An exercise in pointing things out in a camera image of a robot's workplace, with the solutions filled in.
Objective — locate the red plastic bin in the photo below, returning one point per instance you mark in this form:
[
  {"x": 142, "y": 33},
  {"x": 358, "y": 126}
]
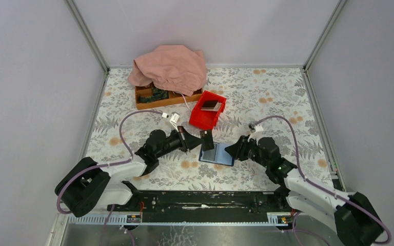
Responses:
[{"x": 206, "y": 120}]

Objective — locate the navy blue card holder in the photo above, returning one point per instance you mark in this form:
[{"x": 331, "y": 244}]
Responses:
[{"x": 218, "y": 155}]

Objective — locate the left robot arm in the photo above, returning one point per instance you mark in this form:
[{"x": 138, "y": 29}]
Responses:
[{"x": 92, "y": 185}]

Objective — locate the pink cloth garment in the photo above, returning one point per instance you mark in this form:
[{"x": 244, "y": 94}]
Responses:
[{"x": 172, "y": 68}]

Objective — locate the wooden tray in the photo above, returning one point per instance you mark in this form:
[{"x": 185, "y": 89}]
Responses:
[{"x": 174, "y": 98}]

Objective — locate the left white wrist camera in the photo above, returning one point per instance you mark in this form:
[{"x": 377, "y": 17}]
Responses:
[{"x": 172, "y": 119}]

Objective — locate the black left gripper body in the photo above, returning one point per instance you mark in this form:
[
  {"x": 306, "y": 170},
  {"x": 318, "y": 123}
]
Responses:
[{"x": 174, "y": 142}]

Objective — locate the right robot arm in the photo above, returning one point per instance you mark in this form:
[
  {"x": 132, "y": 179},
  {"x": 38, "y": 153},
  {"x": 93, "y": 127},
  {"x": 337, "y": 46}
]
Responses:
[{"x": 352, "y": 217}]

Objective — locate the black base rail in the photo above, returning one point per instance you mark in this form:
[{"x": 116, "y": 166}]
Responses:
[{"x": 205, "y": 206}]

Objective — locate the black card stack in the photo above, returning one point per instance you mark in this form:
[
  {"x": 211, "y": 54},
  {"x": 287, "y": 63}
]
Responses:
[{"x": 211, "y": 105}]

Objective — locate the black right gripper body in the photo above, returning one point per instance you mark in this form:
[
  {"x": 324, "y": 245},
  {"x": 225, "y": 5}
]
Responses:
[{"x": 247, "y": 149}]

